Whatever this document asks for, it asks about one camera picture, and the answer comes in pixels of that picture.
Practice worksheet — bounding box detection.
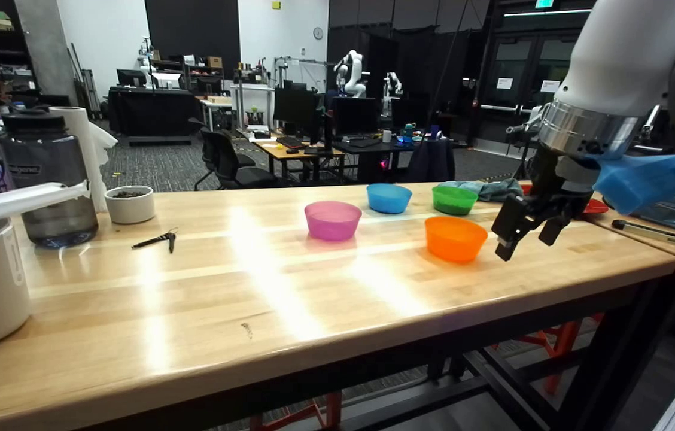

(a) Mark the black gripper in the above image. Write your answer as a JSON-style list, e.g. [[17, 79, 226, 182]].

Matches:
[[491, 147, 591, 261]]

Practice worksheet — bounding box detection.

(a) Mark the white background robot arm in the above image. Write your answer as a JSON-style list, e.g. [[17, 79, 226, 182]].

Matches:
[[333, 51, 366, 98]]

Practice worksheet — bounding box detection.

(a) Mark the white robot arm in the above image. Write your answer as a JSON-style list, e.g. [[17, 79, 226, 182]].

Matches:
[[491, 0, 675, 261]]

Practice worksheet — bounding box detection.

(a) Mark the grey-green cloth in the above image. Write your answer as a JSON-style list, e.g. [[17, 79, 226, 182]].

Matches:
[[458, 179, 519, 202]]

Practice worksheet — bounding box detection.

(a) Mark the red plate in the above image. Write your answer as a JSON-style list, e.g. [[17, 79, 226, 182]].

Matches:
[[519, 182, 608, 218]]

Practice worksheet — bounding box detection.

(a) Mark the green plastic bowl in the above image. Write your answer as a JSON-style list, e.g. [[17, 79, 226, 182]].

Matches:
[[433, 184, 478, 217]]

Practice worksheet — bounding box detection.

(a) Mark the orange plastic bowl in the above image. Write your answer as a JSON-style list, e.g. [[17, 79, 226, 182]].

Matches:
[[425, 217, 487, 263]]

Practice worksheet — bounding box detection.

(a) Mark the blue plastic bowl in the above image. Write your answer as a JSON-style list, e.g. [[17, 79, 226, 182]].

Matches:
[[366, 184, 411, 217]]

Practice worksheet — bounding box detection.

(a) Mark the pink plastic bowl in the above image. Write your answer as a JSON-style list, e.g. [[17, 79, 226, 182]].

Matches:
[[303, 202, 361, 243]]

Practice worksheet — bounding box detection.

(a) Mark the black office chair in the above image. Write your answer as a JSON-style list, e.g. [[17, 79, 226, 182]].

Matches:
[[198, 132, 280, 189]]

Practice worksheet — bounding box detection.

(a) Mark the small white ceramic cup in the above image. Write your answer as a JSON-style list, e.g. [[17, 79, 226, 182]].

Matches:
[[104, 184, 156, 226]]

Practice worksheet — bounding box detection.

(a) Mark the white paper towel roll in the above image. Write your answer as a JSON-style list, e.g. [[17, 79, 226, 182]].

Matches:
[[53, 108, 116, 212]]

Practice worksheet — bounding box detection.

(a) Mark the blue wrist camera cover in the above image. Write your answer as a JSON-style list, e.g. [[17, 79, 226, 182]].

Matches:
[[592, 154, 675, 213]]

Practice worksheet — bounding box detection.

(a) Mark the wall clock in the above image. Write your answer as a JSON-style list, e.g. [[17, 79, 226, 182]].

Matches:
[[310, 27, 324, 41]]

